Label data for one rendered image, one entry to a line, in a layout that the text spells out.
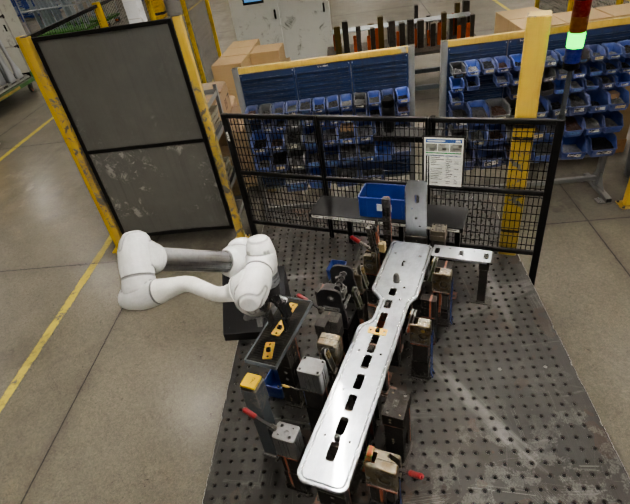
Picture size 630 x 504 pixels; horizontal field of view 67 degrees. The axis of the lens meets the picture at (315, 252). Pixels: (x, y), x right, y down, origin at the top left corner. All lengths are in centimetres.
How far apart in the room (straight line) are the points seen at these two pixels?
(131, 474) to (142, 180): 246
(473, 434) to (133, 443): 208
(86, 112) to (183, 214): 116
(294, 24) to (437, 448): 750
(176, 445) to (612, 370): 270
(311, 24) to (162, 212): 498
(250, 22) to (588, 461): 786
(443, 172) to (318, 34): 622
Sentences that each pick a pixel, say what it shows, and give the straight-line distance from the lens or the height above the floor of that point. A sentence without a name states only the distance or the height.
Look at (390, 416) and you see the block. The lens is 180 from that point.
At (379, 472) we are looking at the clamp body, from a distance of 168.
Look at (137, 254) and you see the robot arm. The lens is 199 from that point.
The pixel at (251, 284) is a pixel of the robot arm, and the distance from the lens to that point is 154.
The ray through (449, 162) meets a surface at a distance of 269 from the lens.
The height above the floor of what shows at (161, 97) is 144.
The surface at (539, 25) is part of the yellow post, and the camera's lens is 247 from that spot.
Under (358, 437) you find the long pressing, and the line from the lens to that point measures 180.
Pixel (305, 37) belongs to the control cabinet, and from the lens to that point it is 870.
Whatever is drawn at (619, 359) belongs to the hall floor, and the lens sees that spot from 356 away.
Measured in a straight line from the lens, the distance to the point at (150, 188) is 453.
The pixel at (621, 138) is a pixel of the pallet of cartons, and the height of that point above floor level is 15.
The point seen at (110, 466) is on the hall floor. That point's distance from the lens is 333.
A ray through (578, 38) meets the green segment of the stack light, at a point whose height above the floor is 191.
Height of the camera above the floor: 253
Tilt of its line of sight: 37 degrees down
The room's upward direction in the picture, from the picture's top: 10 degrees counter-clockwise
